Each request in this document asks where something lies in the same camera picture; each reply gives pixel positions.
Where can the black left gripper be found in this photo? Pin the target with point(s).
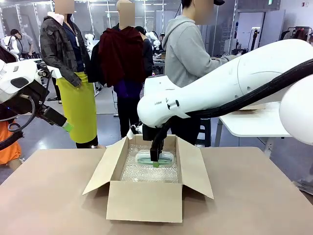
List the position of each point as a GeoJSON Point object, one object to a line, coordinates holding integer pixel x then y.
{"type": "Point", "coordinates": [52, 115]}

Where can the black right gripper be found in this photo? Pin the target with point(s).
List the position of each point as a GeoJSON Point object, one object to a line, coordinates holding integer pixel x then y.
{"type": "Point", "coordinates": [149, 133]}

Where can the clear green glasses case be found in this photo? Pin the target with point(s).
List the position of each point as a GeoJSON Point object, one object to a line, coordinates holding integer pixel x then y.
{"type": "Point", "coordinates": [143, 159]}

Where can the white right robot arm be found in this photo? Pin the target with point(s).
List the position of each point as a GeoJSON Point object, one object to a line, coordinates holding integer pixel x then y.
{"type": "Point", "coordinates": [220, 85]}

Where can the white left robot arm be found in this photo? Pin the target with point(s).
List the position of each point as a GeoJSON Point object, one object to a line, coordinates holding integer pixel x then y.
{"type": "Point", "coordinates": [14, 83]}

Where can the person's right forearm grey sleeve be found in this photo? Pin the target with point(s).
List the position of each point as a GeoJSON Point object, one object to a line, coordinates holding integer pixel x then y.
{"type": "Point", "coordinates": [220, 61]}

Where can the yellow skirt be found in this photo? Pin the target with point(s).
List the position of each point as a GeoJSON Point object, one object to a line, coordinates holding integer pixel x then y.
{"type": "Point", "coordinates": [78, 110]}

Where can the clear bubble wrap sheet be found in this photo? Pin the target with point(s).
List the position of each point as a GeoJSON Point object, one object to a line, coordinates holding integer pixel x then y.
{"type": "Point", "coordinates": [146, 173]}

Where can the large open cardboard box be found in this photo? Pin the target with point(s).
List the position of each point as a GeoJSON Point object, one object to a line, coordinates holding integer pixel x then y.
{"type": "Point", "coordinates": [144, 203]}

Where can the black stool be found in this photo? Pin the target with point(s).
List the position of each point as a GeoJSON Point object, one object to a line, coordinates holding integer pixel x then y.
{"type": "Point", "coordinates": [204, 132]}

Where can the orange garment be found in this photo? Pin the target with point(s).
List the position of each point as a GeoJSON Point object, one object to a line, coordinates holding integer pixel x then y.
{"type": "Point", "coordinates": [7, 147]}

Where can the mannequin in dark jacket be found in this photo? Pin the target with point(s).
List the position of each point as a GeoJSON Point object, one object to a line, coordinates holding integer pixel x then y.
{"type": "Point", "coordinates": [58, 54]}

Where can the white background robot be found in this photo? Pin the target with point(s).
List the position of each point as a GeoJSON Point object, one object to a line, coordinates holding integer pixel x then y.
{"type": "Point", "coordinates": [11, 44]}
{"type": "Point", "coordinates": [89, 42]}
{"type": "Point", "coordinates": [154, 40]}

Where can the mannequin in maroon sweater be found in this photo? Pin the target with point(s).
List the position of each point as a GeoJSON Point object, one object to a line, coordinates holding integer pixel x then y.
{"type": "Point", "coordinates": [121, 56]}

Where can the person in grey shirt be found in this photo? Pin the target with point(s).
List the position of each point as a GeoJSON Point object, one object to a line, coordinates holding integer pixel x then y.
{"type": "Point", "coordinates": [24, 42]}

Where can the person in black clothes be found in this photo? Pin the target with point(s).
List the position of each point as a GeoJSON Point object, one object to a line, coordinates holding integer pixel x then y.
{"type": "Point", "coordinates": [148, 56]}

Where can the white side table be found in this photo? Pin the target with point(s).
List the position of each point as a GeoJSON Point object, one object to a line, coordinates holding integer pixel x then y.
{"type": "Point", "coordinates": [254, 124]}

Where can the person in grey hoodie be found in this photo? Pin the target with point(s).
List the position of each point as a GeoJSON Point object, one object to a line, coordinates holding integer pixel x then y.
{"type": "Point", "coordinates": [183, 54]}

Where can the grey crumpled plastic bag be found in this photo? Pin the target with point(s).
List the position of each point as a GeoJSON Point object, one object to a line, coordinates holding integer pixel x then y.
{"type": "Point", "coordinates": [304, 187]}

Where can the black tripod stand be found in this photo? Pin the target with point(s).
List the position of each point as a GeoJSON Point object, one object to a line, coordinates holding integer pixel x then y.
{"type": "Point", "coordinates": [254, 39]}

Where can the clothes rack with coats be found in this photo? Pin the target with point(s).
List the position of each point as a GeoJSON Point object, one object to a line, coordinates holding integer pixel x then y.
{"type": "Point", "coordinates": [297, 33]}

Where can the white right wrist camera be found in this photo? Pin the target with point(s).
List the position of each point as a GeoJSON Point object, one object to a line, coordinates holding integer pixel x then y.
{"type": "Point", "coordinates": [134, 132]}

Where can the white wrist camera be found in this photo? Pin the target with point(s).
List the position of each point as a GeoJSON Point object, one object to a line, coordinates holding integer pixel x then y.
{"type": "Point", "coordinates": [134, 132]}
{"type": "Point", "coordinates": [47, 71]}

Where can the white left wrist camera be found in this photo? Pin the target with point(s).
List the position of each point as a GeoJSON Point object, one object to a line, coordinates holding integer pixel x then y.
{"type": "Point", "coordinates": [47, 71]}

